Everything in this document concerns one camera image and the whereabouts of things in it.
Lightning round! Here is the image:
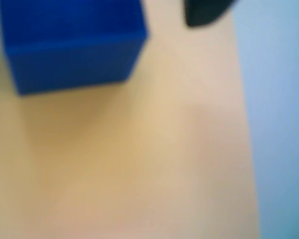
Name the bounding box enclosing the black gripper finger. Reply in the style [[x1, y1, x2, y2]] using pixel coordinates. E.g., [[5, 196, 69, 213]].
[[183, 0, 239, 27]]

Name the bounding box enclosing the green paper square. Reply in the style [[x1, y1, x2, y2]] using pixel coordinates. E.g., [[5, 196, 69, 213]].
[[0, 74, 195, 190]]

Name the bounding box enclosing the large blue cube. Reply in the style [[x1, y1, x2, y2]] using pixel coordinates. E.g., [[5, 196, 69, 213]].
[[0, 0, 150, 97]]

